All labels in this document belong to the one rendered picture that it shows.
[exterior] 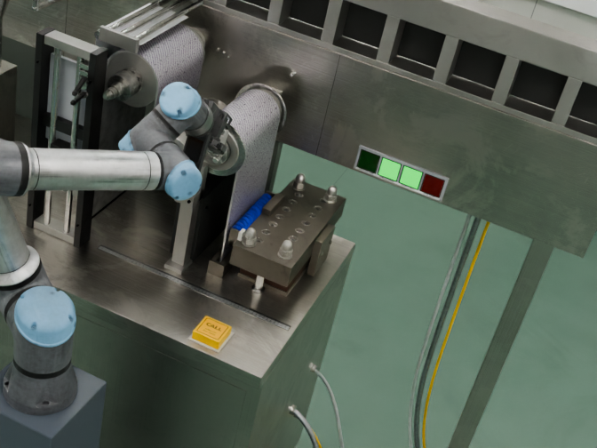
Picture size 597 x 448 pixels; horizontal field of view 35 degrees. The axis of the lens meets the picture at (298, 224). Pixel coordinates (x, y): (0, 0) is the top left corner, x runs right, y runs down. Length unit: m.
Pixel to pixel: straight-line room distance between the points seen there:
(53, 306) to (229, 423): 0.62
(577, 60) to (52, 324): 1.30
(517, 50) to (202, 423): 1.18
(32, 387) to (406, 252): 2.66
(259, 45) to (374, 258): 1.94
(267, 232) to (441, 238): 2.22
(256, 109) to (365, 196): 2.38
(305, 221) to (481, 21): 0.68
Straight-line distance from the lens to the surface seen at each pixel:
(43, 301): 1.96
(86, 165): 1.76
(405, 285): 4.18
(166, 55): 2.37
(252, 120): 2.34
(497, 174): 2.45
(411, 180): 2.51
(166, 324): 2.29
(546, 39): 2.31
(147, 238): 2.55
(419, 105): 2.43
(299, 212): 2.53
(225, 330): 2.26
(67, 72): 2.32
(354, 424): 3.46
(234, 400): 2.31
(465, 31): 2.34
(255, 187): 2.49
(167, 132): 1.95
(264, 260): 2.34
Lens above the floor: 2.38
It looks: 33 degrees down
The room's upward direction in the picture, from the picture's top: 14 degrees clockwise
